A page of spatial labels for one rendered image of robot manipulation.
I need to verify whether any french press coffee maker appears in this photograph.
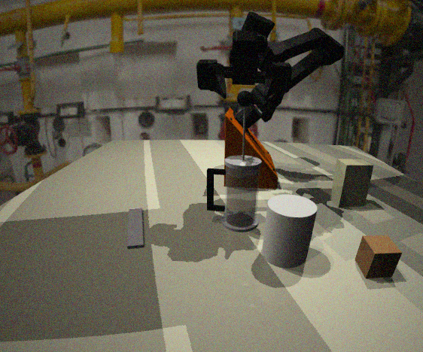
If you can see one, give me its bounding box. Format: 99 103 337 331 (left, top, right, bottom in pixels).
207 91 262 232

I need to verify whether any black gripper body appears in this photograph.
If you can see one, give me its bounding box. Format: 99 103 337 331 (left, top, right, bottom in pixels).
196 57 292 93

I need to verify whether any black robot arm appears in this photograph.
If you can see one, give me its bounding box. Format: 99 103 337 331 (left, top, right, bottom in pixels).
230 12 344 133

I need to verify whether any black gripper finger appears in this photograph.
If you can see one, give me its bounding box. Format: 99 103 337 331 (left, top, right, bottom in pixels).
263 66 281 100
208 65 227 99

